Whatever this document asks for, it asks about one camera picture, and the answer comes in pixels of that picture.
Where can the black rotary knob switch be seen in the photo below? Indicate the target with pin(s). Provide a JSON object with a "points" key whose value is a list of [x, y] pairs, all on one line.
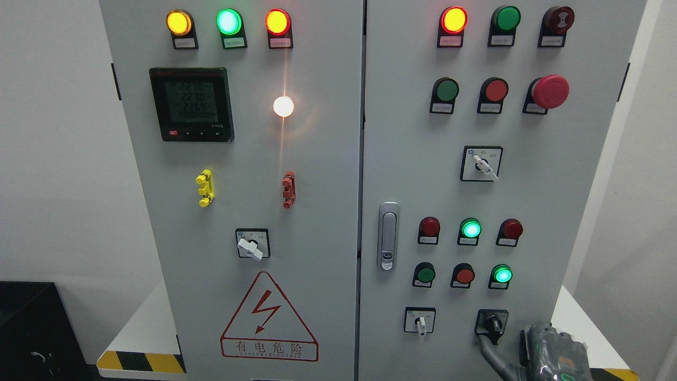
{"points": [[491, 323]]}

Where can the grey electrical control cabinet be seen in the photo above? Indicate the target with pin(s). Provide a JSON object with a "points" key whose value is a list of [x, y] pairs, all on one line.
{"points": [[361, 74]]}

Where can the red terminal connector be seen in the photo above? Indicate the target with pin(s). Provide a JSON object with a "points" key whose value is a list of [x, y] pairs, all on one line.
{"points": [[289, 189]]}

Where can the dark red indicator left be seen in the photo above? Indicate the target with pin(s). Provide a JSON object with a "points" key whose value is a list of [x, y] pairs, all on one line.
{"points": [[429, 230]]}

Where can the dark red indicator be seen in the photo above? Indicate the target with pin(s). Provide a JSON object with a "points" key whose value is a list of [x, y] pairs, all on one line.
{"points": [[509, 232], [429, 230]]}

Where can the white glowing indicator light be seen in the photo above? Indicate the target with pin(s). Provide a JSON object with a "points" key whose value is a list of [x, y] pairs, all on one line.
{"points": [[283, 106]]}

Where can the green push button lower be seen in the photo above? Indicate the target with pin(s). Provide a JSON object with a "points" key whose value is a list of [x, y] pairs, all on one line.
{"points": [[424, 274]]}

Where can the yellow terminal connector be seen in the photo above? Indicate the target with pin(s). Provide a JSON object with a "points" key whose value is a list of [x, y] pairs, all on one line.
{"points": [[204, 180]]}

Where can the green lit indicator middle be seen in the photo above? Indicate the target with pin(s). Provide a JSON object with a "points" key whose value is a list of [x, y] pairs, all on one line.
{"points": [[469, 232]]}

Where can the green push button upper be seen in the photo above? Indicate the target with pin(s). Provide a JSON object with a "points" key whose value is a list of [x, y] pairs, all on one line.
{"points": [[445, 91]]}

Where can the red push button lower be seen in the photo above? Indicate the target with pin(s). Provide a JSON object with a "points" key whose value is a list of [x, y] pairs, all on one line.
{"points": [[462, 276]]}

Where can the red push button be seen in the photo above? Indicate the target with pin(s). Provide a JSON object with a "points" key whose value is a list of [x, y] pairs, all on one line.
{"points": [[492, 96], [462, 276]]}

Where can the red high voltage warning sticker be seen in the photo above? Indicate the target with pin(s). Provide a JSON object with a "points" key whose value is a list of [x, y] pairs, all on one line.
{"points": [[267, 326]]}

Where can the black digital power meter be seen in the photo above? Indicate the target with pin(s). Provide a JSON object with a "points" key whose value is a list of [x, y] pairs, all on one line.
{"points": [[193, 104]]}

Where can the dark red indicator right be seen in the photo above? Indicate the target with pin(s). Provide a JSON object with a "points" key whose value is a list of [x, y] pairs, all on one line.
{"points": [[509, 232]]}

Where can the red-ringed yellow indicator light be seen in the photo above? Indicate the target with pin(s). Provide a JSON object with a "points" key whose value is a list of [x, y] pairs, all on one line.
{"points": [[279, 28]]}

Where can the green lit push button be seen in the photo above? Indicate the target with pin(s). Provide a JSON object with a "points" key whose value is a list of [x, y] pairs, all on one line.
{"points": [[500, 277]]}

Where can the red push button upper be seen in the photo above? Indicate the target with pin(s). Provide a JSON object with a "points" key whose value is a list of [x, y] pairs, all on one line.
{"points": [[492, 96]]}

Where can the green lit indicator light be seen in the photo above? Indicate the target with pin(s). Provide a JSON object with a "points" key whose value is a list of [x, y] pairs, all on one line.
{"points": [[231, 27]]}

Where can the red lit indicator right door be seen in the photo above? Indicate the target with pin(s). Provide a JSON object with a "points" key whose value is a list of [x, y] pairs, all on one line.
{"points": [[451, 25]]}

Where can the yellow indicator light top left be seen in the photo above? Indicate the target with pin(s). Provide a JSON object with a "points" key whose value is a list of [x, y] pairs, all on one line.
{"points": [[183, 34]]}

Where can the red emergency stop button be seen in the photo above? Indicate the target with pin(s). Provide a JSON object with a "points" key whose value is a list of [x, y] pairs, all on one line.
{"points": [[545, 93]]}

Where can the dark green indicator light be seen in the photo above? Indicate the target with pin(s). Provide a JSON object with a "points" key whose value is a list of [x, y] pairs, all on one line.
{"points": [[503, 26]]}

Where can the white platform hazard stripe base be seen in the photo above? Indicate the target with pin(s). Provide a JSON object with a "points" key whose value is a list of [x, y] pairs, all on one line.
{"points": [[147, 346]]}

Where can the dark red buzzer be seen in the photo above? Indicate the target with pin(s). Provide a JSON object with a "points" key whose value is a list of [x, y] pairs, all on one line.
{"points": [[554, 27]]}

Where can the black box lower left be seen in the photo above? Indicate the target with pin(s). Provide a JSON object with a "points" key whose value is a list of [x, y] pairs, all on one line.
{"points": [[37, 340]]}

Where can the silver door latch handle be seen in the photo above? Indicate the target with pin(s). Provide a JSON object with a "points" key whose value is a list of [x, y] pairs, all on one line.
{"points": [[388, 235]]}

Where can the white lever selector switch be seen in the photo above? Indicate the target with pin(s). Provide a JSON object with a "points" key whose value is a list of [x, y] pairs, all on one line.
{"points": [[252, 243]]}

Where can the white selector switch upper right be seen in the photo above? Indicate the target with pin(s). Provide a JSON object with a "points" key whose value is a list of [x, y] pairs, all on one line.
{"points": [[481, 164]]}

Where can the small white selector switch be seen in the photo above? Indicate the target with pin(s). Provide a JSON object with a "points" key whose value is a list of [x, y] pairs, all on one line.
{"points": [[419, 321]]}

